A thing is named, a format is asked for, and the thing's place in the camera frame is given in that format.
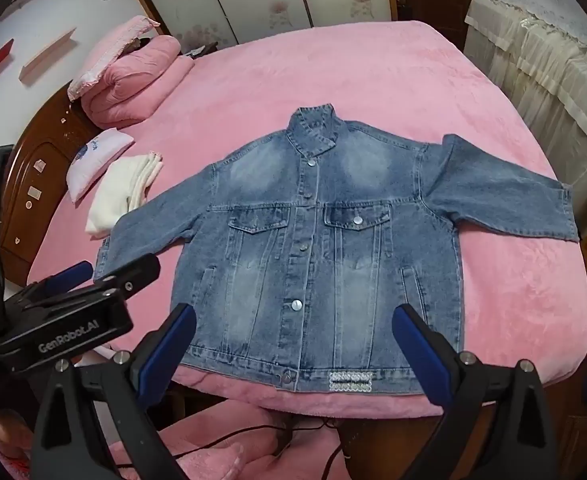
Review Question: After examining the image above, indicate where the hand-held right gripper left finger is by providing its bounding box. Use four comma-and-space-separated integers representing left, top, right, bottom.
29, 302, 197, 480

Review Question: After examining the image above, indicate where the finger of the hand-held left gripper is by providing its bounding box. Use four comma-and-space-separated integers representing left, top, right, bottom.
20, 260, 94, 306
93, 253, 161, 296

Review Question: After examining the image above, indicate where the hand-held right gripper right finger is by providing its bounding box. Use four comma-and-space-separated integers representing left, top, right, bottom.
392, 303, 559, 480

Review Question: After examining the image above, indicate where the blue denim jacket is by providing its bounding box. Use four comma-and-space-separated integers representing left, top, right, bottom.
93, 104, 579, 395

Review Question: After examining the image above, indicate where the white folded cloth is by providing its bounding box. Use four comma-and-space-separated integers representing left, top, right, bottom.
84, 152, 165, 238

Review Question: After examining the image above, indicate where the brown wooden headboard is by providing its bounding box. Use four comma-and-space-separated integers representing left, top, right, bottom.
0, 80, 114, 286

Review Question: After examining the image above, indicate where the white pillow with blue print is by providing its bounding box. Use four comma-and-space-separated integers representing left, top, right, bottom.
66, 127, 135, 206

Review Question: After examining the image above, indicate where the person's pink fleece clothing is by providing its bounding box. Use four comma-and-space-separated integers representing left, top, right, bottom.
0, 400, 347, 480

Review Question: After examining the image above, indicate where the pink folded quilt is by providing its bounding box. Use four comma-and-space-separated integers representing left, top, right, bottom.
80, 35, 196, 131

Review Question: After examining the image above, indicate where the pink lace-edged pillow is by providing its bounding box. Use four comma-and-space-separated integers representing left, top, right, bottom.
67, 15, 161, 102

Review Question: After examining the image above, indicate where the pink bed blanket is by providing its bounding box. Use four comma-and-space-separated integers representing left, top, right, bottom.
26, 20, 587, 418

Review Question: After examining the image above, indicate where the white plastic-wrapped bundle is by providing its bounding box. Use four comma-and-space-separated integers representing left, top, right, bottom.
463, 0, 587, 201

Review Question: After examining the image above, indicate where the wooden wall shelf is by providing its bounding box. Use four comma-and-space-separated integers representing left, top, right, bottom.
19, 27, 76, 82

